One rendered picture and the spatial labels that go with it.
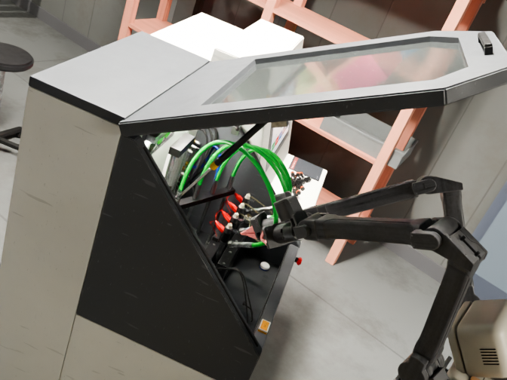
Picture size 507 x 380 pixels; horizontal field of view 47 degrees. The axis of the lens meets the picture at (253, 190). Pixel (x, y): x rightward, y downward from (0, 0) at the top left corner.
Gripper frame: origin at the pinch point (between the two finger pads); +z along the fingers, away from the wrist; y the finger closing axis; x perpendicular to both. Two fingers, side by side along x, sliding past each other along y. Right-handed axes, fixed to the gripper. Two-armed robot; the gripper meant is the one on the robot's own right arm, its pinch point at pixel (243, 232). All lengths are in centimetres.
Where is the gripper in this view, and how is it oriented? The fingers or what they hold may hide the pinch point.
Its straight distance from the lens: 196.7
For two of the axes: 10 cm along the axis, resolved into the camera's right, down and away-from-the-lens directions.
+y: -3.4, -9.3, -1.3
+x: -4.7, 2.9, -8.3
